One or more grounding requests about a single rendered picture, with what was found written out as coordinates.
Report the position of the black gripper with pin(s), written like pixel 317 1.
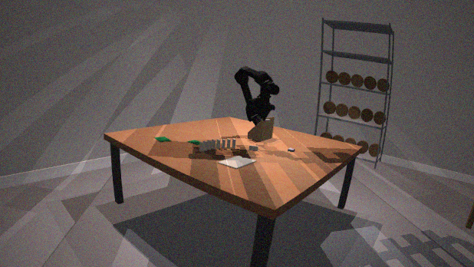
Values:
pixel 266 107

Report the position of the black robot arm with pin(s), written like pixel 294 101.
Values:
pixel 266 87

